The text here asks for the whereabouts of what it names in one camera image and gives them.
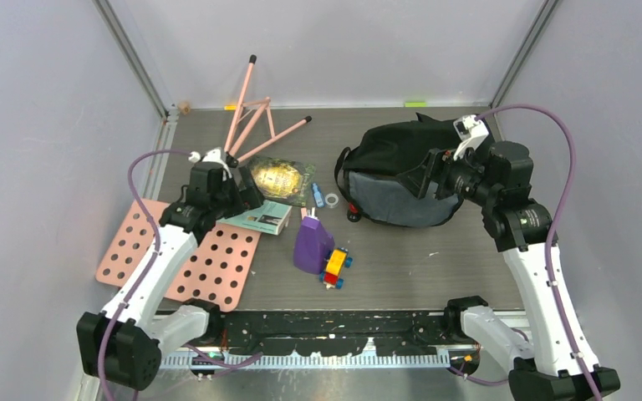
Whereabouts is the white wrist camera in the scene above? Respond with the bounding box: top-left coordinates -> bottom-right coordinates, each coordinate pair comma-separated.
452,114 -> 490,160
187,147 -> 232,180

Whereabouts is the aluminium frame rail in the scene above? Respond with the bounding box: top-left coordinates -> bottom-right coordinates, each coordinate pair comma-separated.
154,297 -> 532,371

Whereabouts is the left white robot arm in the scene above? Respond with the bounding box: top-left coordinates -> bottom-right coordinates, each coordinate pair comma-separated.
76,162 -> 264,391

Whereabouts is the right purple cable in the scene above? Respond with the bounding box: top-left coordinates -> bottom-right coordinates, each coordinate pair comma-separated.
448,103 -> 604,401

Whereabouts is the black backpack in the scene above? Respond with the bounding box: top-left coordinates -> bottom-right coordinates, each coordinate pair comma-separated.
334,112 -> 463,228

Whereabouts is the dark green book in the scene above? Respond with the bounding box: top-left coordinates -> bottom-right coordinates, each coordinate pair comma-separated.
246,155 -> 317,207

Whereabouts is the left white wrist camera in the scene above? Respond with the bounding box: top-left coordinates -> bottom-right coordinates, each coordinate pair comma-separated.
187,147 -> 232,180

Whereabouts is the teal book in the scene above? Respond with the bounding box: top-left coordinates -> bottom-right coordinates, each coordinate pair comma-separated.
220,200 -> 293,236

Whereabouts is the clear tape roll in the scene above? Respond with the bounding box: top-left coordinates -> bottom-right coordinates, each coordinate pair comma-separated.
324,193 -> 339,209

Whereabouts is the red cap black bottle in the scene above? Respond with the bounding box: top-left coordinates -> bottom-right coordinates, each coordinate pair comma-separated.
347,203 -> 362,223

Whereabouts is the purple stapler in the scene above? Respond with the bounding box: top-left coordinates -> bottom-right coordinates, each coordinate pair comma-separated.
293,216 -> 335,275

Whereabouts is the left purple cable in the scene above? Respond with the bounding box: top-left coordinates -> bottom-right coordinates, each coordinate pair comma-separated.
96,148 -> 264,401

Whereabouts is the colourful toy block car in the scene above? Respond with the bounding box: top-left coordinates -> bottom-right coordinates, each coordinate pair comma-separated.
318,247 -> 354,289

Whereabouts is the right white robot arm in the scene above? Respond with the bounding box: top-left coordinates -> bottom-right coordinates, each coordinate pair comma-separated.
398,141 -> 621,400

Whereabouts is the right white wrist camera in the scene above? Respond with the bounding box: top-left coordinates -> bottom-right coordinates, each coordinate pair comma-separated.
452,114 -> 490,160

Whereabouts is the blue correction tape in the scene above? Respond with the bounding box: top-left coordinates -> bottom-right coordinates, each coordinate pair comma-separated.
312,183 -> 326,208

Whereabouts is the purple cable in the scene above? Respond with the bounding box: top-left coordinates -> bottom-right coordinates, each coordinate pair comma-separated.
96,148 -> 264,401
448,103 -> 604,401

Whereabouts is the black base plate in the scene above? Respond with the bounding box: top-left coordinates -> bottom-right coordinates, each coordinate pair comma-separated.
190,310 -> 478,357

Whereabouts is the pink tripod stand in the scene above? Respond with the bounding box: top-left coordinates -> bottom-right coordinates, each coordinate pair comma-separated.
222,53 -> 313,167

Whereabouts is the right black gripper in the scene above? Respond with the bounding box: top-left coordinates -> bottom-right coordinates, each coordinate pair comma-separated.
395,141 -> 499,207

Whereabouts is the pink perforated stand board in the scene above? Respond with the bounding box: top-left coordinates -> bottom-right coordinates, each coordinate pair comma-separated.
95,202 -> 261,312

